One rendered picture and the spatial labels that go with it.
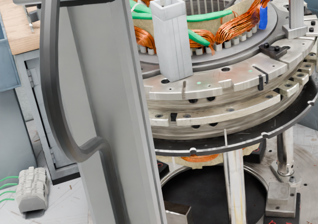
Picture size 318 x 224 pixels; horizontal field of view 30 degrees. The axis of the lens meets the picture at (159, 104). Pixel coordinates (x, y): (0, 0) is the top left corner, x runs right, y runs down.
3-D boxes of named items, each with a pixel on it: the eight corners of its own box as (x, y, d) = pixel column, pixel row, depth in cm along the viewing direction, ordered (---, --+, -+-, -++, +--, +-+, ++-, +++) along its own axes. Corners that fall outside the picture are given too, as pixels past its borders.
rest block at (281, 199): (265, 216, 86) (264, 205, 85) (268, 191, 90) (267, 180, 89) (295, 218, 85) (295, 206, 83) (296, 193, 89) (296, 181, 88)
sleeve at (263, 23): (262, 32, 71) (261, 8, 69) (257, 28, 72) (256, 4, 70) (269, 30, 71) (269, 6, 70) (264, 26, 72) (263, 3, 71)
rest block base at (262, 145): (260, 164, 98) (259, 154, 97) (213, 158, 101) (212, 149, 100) (266, 146, 102) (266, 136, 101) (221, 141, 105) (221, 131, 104)
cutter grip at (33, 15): (32, 23, 89) (30, 13, 89) (30, 21, 90) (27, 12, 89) (56, 14, 91) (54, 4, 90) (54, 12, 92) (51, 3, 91)
